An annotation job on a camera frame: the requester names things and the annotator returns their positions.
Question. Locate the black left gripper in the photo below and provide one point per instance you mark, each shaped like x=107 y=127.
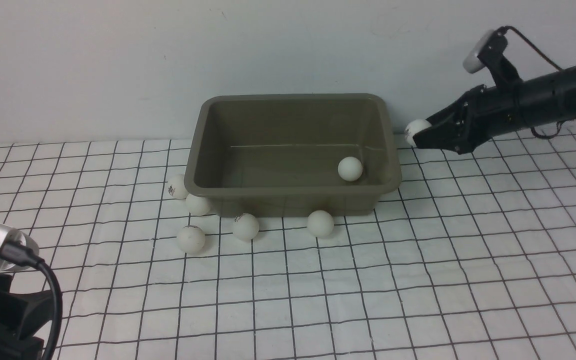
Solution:
x=21 y=316

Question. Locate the olive green plastic bin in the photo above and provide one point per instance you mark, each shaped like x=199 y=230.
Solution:
x=277 y=155

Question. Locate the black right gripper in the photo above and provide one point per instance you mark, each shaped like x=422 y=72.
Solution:
x=479 y=115

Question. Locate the white grid-pattern tablecloth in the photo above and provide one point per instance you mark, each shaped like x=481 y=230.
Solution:
x=472 y=258

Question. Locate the white ping-pong ball hidden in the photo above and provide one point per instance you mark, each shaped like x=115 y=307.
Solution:
x=413 y=128

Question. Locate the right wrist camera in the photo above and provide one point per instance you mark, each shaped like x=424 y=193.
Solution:
x=488 y=53

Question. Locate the white ping-pong ball with logo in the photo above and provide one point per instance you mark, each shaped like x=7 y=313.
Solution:
x=245 y=227

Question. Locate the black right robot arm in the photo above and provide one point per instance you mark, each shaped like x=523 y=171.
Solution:
x=546 y=99

